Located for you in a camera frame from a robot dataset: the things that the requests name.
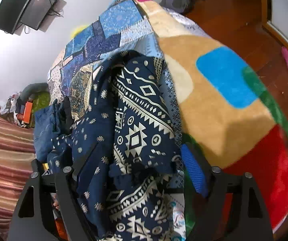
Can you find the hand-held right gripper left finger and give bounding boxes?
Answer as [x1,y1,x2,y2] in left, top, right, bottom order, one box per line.
[7,141,102,241]

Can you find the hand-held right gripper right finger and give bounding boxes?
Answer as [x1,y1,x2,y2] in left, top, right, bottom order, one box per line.
[181,142,275,241]

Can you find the navy patterned hoodie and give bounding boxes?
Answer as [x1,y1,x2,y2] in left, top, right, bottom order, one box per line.
[46,50,185,241]

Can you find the blue jeans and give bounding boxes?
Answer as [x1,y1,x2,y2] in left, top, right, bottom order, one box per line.
[34,100,71,162]

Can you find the colourful fleece blanket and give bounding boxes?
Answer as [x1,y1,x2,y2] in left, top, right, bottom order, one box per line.
[131,0,288,241]

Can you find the striped red curtain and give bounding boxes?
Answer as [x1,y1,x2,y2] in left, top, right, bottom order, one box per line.
[0,93,44,233]

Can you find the orange box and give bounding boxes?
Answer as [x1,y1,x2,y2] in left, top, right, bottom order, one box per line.
[21,101,34,125]

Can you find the green patterned cloth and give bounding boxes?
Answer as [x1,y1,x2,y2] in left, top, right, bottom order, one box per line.
[32,92,51,111]

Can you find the pile of clutter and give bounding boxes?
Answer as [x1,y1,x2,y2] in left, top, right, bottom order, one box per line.
[0,94,24,126]

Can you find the blue patchwork quilt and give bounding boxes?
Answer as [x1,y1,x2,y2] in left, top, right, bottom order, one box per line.
[47,0,165,121]

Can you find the yellow plastic item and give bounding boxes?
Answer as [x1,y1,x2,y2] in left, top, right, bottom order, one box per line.
[70,24,88,39]

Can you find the small black monitor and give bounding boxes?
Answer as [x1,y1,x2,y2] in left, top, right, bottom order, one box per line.
[19,0,67,33]

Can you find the black wall television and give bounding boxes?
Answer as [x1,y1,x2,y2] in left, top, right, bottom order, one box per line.
[0,0,44,35]

